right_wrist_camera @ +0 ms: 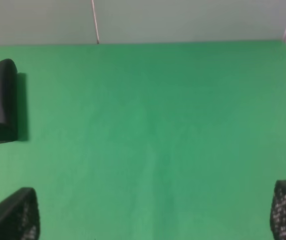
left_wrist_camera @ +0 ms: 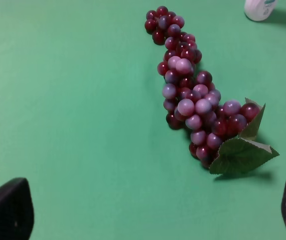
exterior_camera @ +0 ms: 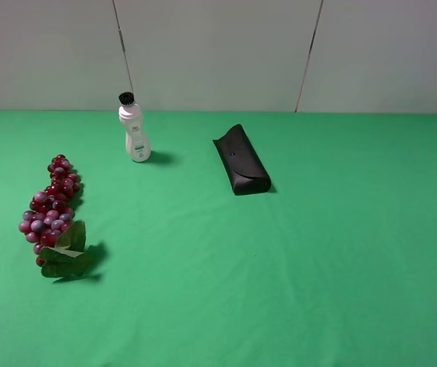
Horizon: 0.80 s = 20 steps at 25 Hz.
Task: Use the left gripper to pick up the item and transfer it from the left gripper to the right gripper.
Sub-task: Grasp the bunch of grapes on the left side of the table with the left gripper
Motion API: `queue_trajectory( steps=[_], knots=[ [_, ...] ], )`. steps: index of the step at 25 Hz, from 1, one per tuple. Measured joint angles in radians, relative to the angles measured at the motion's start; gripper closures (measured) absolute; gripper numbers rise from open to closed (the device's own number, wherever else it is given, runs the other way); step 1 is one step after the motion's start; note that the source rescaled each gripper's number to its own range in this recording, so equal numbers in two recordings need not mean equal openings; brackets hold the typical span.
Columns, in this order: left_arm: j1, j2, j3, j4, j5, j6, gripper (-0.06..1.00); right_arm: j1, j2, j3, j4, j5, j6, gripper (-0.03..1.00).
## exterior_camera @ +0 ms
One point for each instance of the red artificial grape bunch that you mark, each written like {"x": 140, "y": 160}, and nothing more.
{"x": 58, "y": 239}

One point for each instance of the black glasses case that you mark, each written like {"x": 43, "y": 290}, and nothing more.
{"x": 244, "y": 169}

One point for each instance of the white bottle with black cap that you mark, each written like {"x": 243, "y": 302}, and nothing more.
{"x": 138, "y": 146}

